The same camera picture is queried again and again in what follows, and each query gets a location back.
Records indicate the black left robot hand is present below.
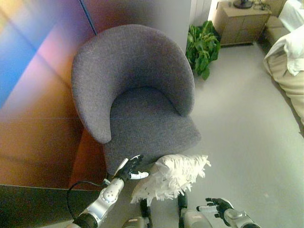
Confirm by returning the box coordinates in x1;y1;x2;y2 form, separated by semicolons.
114;154;149;181

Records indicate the grey fabric tub armchair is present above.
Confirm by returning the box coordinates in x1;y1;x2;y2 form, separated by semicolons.
71;24;202;175

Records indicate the beige wooden cabinet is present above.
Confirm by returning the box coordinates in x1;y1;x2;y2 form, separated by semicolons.
211;1;273;46

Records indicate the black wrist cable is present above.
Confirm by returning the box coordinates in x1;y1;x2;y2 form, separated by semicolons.
66;180;107;220

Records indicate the silver robot leg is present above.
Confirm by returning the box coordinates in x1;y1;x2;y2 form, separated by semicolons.
177;194;227;228
121;198;153;228

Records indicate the beige upholstered bench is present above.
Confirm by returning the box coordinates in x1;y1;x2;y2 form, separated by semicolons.
264;15;293;47

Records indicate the white fringed pillow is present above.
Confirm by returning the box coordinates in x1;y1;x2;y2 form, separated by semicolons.
130;153;212;206

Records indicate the silver right robot leg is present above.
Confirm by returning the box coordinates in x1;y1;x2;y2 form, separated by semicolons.
177;194;227;228

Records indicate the silver left robot leg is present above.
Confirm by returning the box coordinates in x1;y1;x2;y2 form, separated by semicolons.
121;198;153;228

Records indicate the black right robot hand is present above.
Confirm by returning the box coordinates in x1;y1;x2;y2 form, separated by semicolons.
196;197;236;225

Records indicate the bed with white bedding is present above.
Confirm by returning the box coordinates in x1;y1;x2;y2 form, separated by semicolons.
262;0;304;126

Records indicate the green leafy potted plant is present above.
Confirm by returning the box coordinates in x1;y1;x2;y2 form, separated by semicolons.
185;20;221;81

